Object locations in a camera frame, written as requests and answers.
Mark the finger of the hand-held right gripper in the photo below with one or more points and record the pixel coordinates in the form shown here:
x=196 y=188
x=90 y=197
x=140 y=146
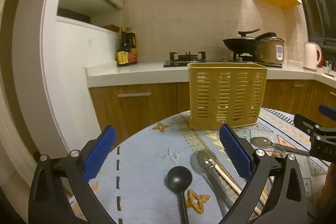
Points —
x=328 y=110
x=305 y=123

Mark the blue patterned tablecloth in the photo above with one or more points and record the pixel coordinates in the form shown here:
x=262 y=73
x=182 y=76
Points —
x=147 y=155

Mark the metal spoon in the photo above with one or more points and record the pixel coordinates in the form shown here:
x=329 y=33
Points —
x=261 y=142

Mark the yellow slotted utensil basket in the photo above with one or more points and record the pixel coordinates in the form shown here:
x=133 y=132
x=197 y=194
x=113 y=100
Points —
x=225 y=92

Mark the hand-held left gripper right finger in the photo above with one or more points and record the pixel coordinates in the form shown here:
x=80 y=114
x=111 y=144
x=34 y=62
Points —
x=236 y=153

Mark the dark sauce bottle red label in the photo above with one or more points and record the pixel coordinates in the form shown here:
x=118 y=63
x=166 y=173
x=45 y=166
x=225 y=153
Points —
x=133 y=52

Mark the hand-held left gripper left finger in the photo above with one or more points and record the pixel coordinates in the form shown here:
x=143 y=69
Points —
x=101 y=153

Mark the white kitchen countertop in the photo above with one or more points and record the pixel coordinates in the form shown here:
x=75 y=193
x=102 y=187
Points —
x=131 y=70

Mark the black plastic ladle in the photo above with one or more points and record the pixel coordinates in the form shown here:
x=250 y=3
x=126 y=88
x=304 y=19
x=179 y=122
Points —
x=179 y=178

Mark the glass cup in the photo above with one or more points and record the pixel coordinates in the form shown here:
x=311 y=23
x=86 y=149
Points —
x=327 y=67

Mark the wooden chopstick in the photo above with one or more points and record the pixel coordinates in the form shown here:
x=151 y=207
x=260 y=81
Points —
x=232 y=188
x=225 y=176

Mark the dark window frame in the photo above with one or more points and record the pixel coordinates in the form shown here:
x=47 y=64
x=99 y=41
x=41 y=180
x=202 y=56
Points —
x=317 y=3

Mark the black wok with lid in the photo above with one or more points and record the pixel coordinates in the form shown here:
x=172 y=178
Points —
x=240 y=44

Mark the person's right forearm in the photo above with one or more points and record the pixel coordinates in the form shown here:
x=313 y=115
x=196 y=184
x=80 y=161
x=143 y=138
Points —
x=330 y=187

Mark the black gas stove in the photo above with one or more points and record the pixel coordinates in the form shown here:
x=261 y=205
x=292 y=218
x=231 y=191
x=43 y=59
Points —
x=183 y=61

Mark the white electric kettle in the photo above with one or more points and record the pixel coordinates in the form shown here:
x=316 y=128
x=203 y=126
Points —
x=311 y=56

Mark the golden rice cooker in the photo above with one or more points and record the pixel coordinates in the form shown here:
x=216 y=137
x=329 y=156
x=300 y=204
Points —
x=273 y=52

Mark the dark sauce bottle yellow label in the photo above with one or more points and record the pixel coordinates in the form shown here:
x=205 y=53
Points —
x=123 y=56

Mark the small wooden box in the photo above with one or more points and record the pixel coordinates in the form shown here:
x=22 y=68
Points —
x=111 y=28

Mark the wooden base cabinets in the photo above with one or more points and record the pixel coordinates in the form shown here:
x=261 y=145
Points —
x=147 y=113

